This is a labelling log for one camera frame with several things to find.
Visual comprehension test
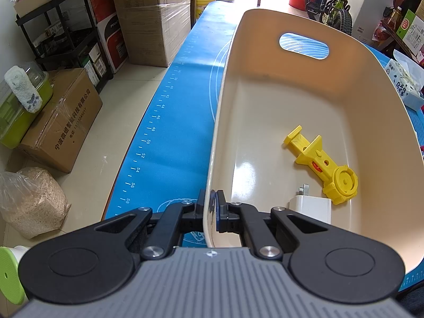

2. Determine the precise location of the green children's bicycle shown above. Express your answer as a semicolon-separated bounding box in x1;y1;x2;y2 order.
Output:
305;0;353;35

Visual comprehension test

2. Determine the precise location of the black shelf rack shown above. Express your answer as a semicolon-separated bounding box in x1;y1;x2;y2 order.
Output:
15;0;115;94

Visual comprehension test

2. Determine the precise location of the green lidded container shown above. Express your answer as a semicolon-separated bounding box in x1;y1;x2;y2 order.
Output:
0;61;54;149

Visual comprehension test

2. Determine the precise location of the orange liquid bottle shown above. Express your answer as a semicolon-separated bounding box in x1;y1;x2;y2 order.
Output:
386;7;403;30

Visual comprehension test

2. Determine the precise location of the clear bag of grain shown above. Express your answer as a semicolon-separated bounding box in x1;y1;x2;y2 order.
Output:
0;167;72;239

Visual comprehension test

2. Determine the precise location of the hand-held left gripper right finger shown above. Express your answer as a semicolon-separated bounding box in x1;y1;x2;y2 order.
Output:
209;189;330;260

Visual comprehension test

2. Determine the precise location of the dark cloth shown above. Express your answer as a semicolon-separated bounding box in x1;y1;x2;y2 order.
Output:
397;283;424;318

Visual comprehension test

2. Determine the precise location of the cream plastic bin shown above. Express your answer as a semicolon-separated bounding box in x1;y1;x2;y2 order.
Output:
203;8;424;274

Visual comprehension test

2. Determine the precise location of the taped cardboard box black print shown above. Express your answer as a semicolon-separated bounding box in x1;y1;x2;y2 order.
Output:
18;68;103;174

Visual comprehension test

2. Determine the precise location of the blue and white tissue pack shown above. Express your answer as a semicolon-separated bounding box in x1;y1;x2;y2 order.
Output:
384;49;424;111

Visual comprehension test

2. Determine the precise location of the grey fluffy roller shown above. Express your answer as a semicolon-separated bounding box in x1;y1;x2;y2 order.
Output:
4;66;43;112

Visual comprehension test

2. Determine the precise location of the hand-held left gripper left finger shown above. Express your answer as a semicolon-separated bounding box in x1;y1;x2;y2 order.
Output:
94;189;206;262

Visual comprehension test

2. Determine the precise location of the blue silicone mat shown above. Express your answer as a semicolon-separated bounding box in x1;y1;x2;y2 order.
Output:
101;1;424;294

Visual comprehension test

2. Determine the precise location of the green plastic stool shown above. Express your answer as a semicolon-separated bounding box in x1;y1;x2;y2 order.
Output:
0;246;29;307

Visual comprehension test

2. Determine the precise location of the white charger plug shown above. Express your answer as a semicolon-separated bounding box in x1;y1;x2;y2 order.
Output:
288;183;332;225

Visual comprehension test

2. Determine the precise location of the green and white carton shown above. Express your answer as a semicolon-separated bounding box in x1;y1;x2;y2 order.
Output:
396;8;424;62

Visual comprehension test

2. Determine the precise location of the white chest freezer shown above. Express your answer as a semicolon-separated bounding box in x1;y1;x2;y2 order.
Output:
351;0;411;45

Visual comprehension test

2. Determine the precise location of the red and white appliance box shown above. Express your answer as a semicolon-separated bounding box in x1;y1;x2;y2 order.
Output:
96;20;130;74

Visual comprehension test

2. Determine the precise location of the large yellow jug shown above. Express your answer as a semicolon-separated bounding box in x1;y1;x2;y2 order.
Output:
196;0;217;20

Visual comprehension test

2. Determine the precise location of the yellow plastic clamp part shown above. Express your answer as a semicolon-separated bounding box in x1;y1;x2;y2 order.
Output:
283;125;359;205

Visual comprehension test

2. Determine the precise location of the large plastic-wrapped cardboard box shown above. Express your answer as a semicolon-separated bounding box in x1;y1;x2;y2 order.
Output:
117;0;192;68

